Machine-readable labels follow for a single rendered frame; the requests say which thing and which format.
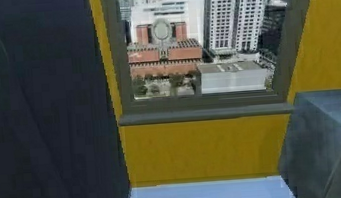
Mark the grey blue cabinet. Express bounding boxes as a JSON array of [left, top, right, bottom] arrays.
[[272, 88, 341, 198]]

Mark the grey framed window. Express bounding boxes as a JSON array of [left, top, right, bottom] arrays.
[[99, 0, 326, 128]]

